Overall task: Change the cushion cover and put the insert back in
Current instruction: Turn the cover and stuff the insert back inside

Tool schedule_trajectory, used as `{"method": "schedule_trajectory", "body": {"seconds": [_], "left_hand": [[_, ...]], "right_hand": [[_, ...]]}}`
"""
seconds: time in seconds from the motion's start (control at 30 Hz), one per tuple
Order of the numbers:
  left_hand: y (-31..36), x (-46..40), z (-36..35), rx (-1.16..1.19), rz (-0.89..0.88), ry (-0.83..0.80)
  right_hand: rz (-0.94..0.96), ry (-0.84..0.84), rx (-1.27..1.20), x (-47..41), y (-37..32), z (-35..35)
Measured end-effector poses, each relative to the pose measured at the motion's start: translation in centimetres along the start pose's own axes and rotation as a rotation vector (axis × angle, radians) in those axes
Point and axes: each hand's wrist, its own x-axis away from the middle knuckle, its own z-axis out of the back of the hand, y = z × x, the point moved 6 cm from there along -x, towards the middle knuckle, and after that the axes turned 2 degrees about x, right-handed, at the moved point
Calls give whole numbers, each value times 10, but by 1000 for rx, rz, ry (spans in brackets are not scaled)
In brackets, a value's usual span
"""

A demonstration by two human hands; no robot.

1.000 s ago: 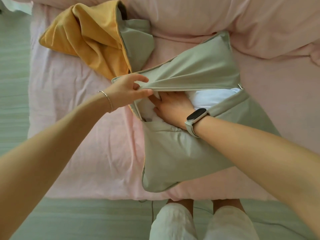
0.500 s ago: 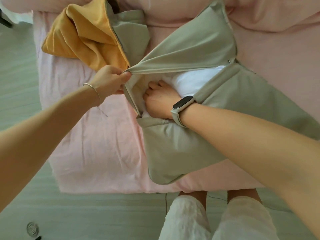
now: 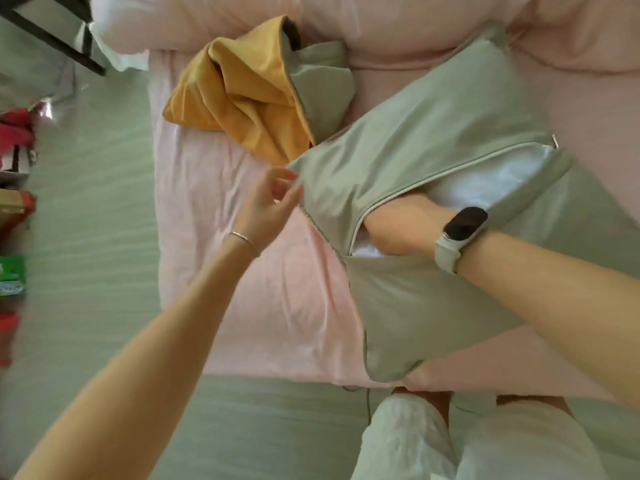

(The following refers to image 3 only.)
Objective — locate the person's right hand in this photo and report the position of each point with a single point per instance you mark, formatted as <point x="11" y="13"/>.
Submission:
<point x="405" y="224"/>

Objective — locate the person's left hand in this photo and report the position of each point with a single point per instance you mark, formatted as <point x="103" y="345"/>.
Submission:
<point x="270" y="214"/>

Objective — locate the pink bed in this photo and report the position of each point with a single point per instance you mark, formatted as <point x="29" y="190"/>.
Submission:
<point x="250" y="294"/>

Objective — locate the grey and orange pillowcase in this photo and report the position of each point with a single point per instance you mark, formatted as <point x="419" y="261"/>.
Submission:
<point x="425" y="124"/>
<point x="240" y="94"/>

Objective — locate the white pillow insert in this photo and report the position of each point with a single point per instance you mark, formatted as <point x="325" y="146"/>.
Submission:
<point x="500" y="179"/>

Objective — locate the person's left forearm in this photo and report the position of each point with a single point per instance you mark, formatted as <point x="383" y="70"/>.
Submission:
<point x="135" y="374"/>

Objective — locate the person's right forearm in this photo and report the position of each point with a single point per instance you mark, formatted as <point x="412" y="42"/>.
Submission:
<point x="560" y="304"/>

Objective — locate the person's left leg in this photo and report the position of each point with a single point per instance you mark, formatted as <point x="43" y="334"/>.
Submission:
<point x="425" y="402"/>

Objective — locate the person's leg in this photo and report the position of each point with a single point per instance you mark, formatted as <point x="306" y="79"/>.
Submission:
<point x="540" y="402"/>
<point x="425" y="402"/>

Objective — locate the person's white shorts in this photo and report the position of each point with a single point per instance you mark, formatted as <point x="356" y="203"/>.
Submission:
<point x="410" y="444"/>

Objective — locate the person's right leg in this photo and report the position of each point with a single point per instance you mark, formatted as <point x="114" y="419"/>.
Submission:
<point x="540" y="402"/>

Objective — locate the white smartwatch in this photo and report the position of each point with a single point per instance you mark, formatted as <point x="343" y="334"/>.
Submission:
<point x="447" y="252"/>

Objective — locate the pink ruffled duvet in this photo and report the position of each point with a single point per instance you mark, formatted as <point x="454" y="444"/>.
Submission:
<point x="400" y="24"/>

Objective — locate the brown and red box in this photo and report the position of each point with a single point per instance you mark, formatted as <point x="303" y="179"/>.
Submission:
<point x="15" y="209"/>

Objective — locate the green and white box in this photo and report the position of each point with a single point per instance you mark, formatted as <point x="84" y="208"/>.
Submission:
<point x="12" y="274"/>

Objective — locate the red and white bag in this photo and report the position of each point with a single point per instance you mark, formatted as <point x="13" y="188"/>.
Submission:
<point x="17" y="134"/>

